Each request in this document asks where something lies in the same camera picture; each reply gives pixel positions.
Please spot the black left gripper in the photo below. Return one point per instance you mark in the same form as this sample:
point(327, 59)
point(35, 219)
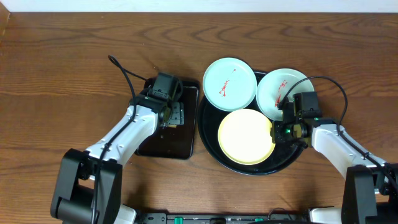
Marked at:
point(175, 116)

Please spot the black rectangular water tray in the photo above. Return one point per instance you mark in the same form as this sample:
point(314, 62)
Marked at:
point(176, 142)

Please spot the light green plate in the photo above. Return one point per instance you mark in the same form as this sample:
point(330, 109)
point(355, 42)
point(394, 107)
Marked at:
point(273, 87)
point(229, 84)

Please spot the yellow plate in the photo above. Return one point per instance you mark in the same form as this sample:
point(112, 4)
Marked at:
point(244, 137)

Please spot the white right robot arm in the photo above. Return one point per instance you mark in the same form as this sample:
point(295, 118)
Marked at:
point(370, 194)

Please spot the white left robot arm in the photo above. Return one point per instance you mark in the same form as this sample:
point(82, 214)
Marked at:
point(88, 187)

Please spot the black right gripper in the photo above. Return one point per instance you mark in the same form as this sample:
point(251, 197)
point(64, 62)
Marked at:
point(277, 137)

